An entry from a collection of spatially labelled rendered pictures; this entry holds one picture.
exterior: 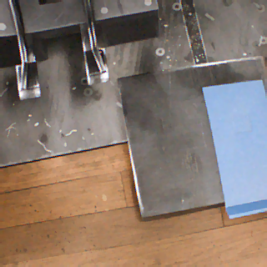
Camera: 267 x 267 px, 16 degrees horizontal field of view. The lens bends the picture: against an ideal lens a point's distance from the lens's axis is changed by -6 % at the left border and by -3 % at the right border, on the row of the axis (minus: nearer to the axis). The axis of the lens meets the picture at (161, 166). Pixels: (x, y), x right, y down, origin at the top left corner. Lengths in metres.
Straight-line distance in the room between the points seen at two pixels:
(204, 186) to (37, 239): 0.19
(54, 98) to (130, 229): 0.18
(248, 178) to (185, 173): 0.07
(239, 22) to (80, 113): 0.22
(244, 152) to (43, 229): 0.24
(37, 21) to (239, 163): 0.27
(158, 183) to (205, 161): 0.06
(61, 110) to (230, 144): 0.20
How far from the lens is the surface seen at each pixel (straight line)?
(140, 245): 1.03
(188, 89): 1.05
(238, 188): 1.02
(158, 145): 1.03
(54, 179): 1.05
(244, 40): 1.10
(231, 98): 1.04
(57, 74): 1.09
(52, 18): 1.02
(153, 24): 1.06
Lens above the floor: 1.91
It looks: 75 degrees down
